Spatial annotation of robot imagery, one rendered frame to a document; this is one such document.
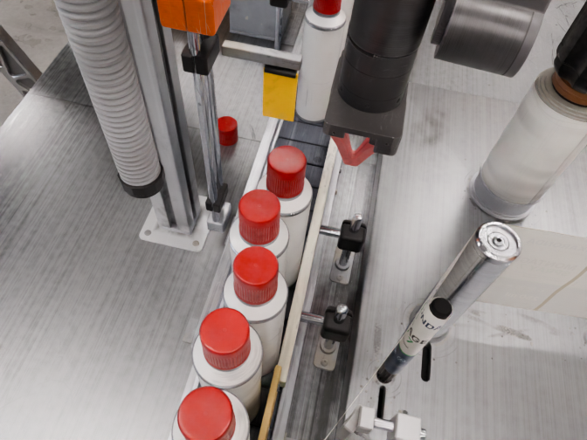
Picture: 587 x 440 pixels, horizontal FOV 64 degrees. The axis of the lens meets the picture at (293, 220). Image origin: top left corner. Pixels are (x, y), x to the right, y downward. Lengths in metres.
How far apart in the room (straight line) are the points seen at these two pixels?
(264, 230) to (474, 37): 0.20
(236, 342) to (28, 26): 2.38
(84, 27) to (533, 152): 0.47
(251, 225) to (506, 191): 0.38
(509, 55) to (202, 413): 0.31
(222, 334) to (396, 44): 0.24
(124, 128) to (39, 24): 2.29
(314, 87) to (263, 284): 0.39
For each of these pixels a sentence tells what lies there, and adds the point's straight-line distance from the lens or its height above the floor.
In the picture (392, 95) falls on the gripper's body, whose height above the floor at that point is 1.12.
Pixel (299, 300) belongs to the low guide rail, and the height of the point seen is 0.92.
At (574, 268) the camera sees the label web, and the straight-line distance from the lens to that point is 0.51.
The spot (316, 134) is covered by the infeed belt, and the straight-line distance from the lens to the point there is 0.70.
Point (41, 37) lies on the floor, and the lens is 2.52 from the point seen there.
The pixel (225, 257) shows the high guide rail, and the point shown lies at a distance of 0.48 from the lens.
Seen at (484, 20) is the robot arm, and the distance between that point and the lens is 0.36.
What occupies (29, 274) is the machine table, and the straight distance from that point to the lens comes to 0.68.
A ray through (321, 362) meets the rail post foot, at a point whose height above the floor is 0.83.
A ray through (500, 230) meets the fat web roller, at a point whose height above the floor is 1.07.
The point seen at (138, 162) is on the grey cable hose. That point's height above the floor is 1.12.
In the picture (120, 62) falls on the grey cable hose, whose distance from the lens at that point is 0.30.
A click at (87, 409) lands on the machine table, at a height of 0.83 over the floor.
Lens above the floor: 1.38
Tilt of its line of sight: 56 degrees down
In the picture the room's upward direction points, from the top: 7 degrees clockwise
